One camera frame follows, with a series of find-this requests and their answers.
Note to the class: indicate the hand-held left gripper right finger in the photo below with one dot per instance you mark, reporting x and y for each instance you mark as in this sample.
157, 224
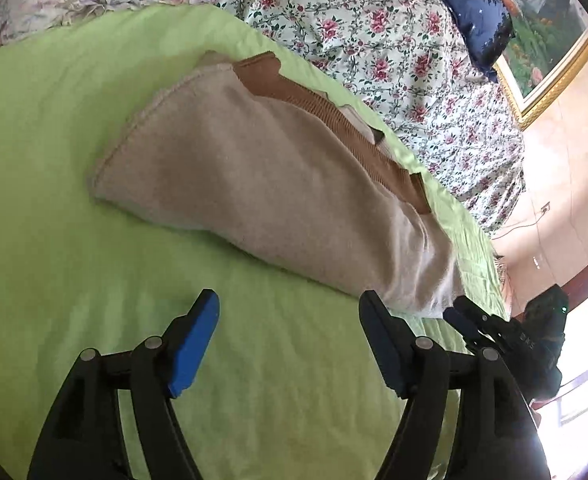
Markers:
381, 342

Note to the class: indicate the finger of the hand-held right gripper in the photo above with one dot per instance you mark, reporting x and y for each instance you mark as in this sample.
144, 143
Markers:
466, 322

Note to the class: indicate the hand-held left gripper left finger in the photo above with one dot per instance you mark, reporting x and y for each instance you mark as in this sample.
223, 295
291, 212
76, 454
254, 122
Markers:
196, 340

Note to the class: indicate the beige knit garment brown trim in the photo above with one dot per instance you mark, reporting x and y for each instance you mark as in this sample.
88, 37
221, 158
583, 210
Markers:
274, 195

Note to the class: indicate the green bed sheet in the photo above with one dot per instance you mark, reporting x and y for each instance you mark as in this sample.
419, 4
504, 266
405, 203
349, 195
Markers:
123, 260

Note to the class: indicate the white floral quilt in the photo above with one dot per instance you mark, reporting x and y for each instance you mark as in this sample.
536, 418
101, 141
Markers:
374, 55

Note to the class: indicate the gold framed landscape painting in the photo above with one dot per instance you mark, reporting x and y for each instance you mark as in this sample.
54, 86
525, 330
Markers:
539, 35

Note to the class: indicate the navy starred pillow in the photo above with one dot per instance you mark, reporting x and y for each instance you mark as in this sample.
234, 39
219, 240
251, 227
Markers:
469, 5

